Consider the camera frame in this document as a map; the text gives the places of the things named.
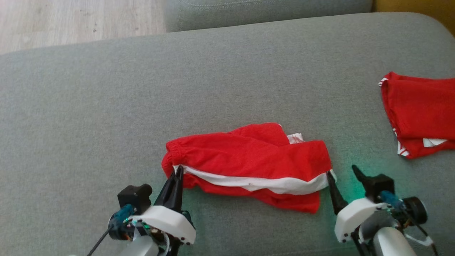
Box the red shorts with white stripe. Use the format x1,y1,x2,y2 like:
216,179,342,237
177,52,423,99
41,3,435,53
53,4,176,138
161,123,337,214

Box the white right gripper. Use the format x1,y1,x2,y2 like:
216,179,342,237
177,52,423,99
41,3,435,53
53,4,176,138
326,165,390,244

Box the red white sports jersey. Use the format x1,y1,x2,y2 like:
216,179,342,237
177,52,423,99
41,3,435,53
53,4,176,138
378,71,455,159

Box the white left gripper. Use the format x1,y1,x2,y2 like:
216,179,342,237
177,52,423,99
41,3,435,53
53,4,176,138
129,165,197,246

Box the left camera cable blue plug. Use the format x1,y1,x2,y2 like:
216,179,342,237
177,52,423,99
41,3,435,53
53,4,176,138
86,204,136,256

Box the grey sofa back cushion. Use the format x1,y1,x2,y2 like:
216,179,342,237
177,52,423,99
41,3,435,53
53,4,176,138
164,0,374,33

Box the grey sofa seat cushion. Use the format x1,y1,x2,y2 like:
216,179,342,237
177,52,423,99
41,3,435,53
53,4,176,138
0,12,455,256

